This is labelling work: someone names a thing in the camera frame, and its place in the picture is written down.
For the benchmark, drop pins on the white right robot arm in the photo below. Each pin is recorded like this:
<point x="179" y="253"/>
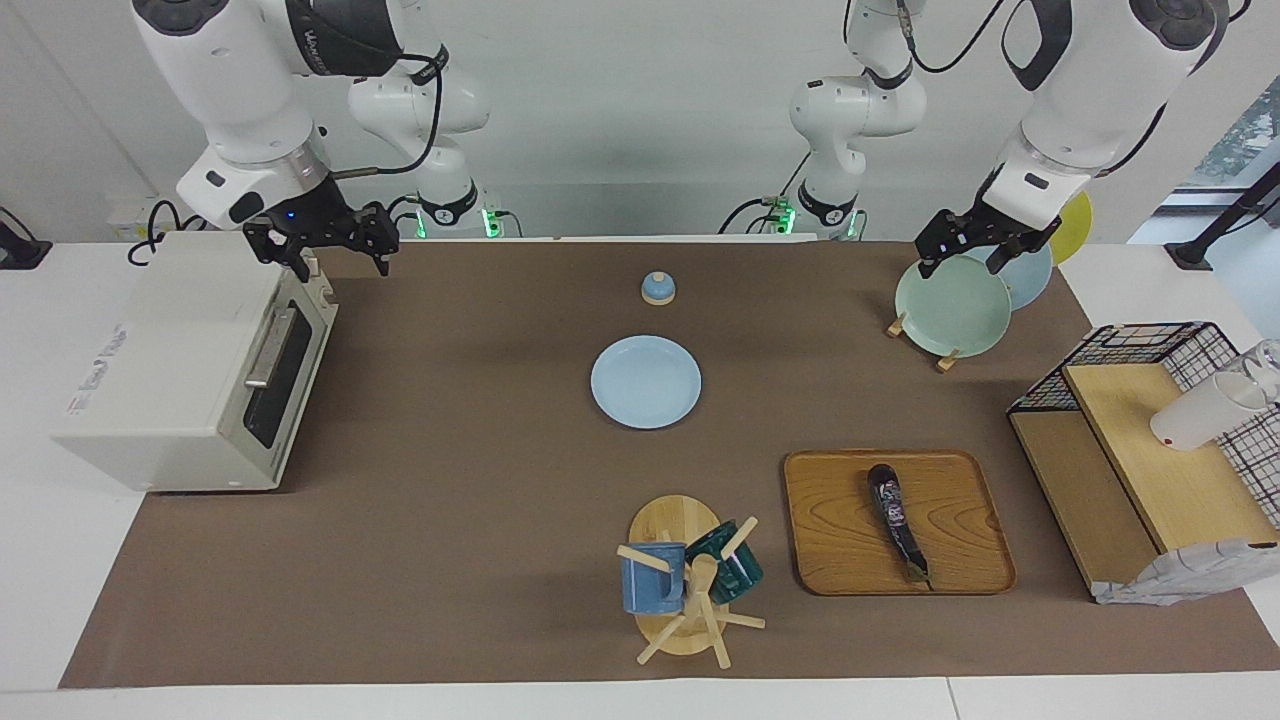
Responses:
<point x="230" y="80"/>

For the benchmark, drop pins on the white cup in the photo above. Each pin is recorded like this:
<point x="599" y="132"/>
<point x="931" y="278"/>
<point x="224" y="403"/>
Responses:
<point x="1195" y="420"/>

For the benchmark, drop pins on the wooden plate rack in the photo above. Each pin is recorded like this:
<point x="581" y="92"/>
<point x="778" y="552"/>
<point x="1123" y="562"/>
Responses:
<point x="948" y="361"/>

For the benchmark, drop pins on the wooden serving tray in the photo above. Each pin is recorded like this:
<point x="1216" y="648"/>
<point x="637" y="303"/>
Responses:
<point x="840" y="540"/>

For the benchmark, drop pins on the blue ceramic mug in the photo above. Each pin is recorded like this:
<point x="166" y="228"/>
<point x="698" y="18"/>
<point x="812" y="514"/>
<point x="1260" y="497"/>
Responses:
<point x="648" y="588"/>

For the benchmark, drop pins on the dark purple eggplant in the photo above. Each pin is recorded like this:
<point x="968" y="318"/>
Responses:
<point x="893" y="515"/>

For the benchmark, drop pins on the light blue racked plate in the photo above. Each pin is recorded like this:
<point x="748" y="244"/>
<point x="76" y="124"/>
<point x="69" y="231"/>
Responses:
<point x="1032" y="280"/>

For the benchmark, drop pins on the pale green plate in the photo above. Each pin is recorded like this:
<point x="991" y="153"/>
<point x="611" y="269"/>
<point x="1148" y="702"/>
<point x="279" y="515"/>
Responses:
<point x="950" y="310"/>

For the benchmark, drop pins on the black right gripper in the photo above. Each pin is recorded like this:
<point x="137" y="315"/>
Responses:
<point x="325" y="220"/>

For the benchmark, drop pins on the brown table mat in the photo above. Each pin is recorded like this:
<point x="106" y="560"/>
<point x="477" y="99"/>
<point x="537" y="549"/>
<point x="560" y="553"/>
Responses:
<point x="480" y="520"/>

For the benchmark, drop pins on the cream toaster oven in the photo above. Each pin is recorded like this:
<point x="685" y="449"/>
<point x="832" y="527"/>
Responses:
<point x="150" y="360"/>

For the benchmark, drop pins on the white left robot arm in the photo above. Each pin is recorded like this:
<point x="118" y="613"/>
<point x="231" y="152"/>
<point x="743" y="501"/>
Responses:
<point x="1090" y="80"/>

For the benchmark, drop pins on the yellow plate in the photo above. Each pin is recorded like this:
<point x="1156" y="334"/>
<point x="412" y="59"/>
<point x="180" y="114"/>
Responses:
<point x="1078" y="228"/>

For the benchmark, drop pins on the black angled stand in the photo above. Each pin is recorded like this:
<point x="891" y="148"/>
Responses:
<point x="1190" y="255"/>

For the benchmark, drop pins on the wooden mug tree stand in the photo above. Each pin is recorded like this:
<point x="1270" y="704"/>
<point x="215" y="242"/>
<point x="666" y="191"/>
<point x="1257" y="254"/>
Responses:
<point x="675" y="518"/>

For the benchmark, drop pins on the glass oven door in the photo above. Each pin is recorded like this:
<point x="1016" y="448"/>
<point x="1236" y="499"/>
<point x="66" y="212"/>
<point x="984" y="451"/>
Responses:
<point x="285" y="375"/>

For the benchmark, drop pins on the clear glass cup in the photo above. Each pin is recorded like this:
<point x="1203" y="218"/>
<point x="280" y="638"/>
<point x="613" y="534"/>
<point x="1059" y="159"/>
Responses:
<point x="1268" y="362"/>

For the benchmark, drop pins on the dark green ceramic mug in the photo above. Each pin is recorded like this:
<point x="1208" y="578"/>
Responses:
<point x="735" y="575"/>

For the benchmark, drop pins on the black desk clamp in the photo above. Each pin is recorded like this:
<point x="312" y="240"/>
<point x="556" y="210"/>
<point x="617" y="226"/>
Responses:
<point x="20" y="255"/>

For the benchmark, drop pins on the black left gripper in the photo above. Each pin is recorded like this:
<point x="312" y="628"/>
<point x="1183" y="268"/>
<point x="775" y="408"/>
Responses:
<point x="975" y="232"/>

